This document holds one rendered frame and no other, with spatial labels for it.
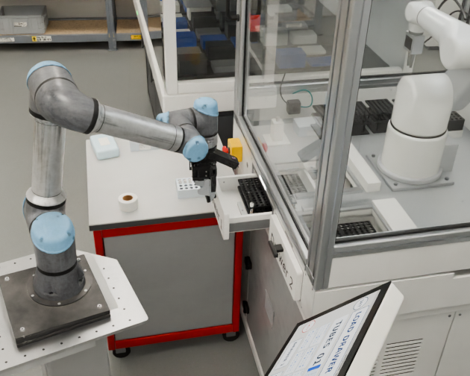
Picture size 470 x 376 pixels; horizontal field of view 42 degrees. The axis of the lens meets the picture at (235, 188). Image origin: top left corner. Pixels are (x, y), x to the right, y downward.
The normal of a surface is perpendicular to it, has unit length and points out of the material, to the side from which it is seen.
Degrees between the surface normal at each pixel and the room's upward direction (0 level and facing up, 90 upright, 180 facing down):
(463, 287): 90
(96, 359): 90
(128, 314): 0
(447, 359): 90
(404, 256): 90
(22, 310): 3
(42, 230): 10
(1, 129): 0
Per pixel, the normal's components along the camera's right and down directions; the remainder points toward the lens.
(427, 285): 0.22, 0.55
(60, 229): 0.13, -0.74
